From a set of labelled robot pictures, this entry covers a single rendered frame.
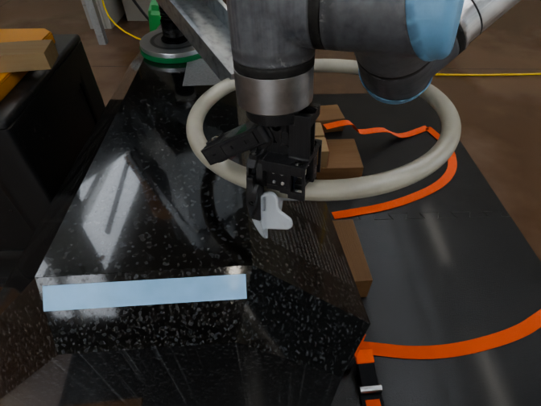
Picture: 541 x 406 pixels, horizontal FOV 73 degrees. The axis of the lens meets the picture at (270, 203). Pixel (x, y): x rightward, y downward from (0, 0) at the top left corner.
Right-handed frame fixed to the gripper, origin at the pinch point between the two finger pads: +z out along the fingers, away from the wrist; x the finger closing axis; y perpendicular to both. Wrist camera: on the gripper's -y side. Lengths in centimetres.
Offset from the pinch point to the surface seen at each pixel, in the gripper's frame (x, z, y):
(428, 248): 84, 81, 34
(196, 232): -3.9, 3.5, -11.6
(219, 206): 2.9, 3.1, -10.9
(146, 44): 50, -6, -61
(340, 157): 116, 66, -14
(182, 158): 11.9, 1.6, -24.4
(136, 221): -5.9, 2.8, -22.2
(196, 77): 43, -1, -40
